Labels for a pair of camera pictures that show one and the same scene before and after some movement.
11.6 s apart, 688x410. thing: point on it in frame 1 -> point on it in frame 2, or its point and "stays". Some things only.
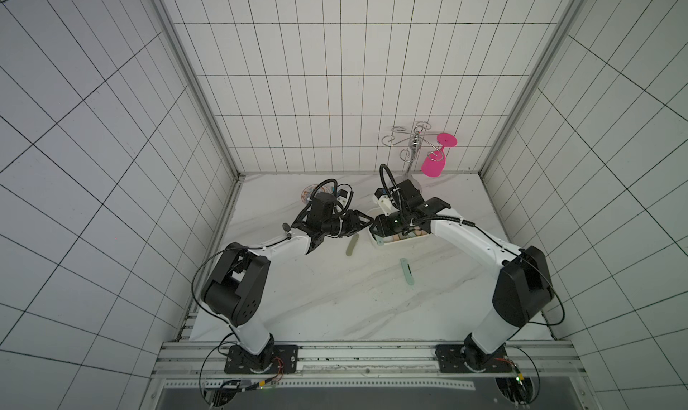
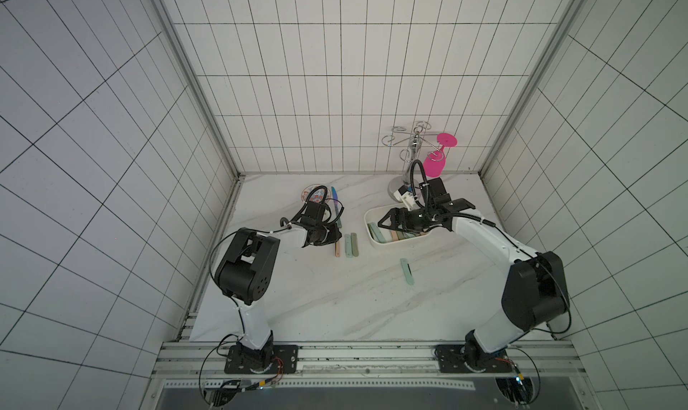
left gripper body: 346,225 -> 326,234
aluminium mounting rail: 205,359 stays
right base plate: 452,358 stays
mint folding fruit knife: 408,271 stays
